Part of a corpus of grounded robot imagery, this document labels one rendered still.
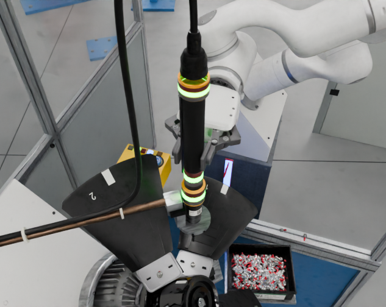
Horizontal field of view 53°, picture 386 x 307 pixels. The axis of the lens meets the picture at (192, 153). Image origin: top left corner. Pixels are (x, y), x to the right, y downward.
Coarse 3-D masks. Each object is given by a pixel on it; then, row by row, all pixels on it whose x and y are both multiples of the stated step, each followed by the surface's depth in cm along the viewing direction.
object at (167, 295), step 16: (144, 288) 90; (160, 288) 91; (176, 288) 85; (192, 288) 85; (208, 288) 89; (144, 304) 88; (160, 304) 86; (176, 304) 82; (192, 304) 83; (208, 304) 87
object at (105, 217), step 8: (160, 200) 71; (128, 208) 70; (136, 208) 70; (144, 208) 70; (152, 208) 71; (104, 216) 69; (112, 216) 69; (120, 216) 70; (72, 224) 68; (80, 224) 68; (88, 224) 68; (40, 232) 67; (48, 232) 67; (56, 232) 67; (8, 240) 66; (16, 240) 66
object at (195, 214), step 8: (192, 40) 47; (200, 40) 47; (192, 48) 47; (200, 48) 48; (184, 56) 48; (192, 56) 48; (200, 56) 48; (184, 64) 49; (192, 64) 48; (200, 64) 48; (184, 72) 50; (192, 72) 49; (200, 72) 49; (192, 208) 73; (200, 208) 74; (192, 216) 75; (200, 216) 77
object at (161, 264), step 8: (168, 256) 87; (152, 264) 87; (160, 264) 87; (168, 264) 87; (176, 264) 87; (144, 272) 87; (152, 272) 87; (168, 272) 87; (176, 272) 87; (144, 280) 87; (152, 280) 87; (160, 280) 87; (168, 280) 87; (152, 288) 87
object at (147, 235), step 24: (120, 168) 84; (144, 168) 86; (72, 192) 81; (96, 192) 83; (120, 192) 84; (144, 192) 85; (72, 216) 82; (144, 216) 85; (120, 240) 85; (144, 240) 85; (168, 240) 86; (144, 264) 86
